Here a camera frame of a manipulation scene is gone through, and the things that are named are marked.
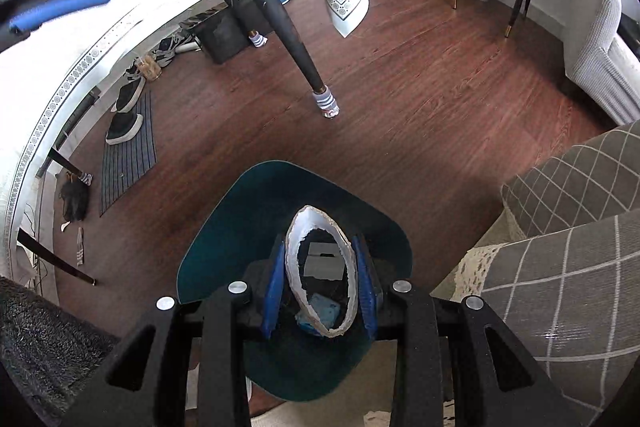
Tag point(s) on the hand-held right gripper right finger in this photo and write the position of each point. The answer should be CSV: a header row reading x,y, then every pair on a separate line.
x,y
367,297

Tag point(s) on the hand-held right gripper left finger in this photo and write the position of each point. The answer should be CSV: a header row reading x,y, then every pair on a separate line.
x,y
274,292

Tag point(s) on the teal trash bin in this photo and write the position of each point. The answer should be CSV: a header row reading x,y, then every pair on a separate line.
x,y
240,217

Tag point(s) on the blue and white packet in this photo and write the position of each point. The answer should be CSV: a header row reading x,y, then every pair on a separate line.
x,y
325,313

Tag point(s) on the white flat carton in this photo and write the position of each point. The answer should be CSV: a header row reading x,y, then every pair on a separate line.
x,y
325,264

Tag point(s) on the black shoe white sole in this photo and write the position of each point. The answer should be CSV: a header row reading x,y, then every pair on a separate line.
x,y
125,129
129,94

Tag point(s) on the grey sneakers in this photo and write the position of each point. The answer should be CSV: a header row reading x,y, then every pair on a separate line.
x,y
170,49

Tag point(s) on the beige rug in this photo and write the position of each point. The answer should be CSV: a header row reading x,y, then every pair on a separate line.
x,y
480,267

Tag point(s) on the black storage box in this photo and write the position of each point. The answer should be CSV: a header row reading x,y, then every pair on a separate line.
x,y
225,37

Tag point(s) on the striped leg sock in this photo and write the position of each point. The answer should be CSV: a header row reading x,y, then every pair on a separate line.
x,y
85,179
327,104
257,40

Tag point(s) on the dark striped floor mat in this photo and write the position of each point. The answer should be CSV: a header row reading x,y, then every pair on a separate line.
x,y
127,172

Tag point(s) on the dark cloth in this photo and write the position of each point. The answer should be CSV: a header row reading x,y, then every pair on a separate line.
x,y
74,202

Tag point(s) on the black table leg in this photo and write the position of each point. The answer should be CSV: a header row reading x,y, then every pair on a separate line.
x,y
290,37

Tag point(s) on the grey fuzzy cushion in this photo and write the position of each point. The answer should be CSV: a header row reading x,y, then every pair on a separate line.
x,y
40,347

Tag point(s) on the grey armchair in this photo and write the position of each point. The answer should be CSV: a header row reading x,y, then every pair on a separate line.
x,y
595,37

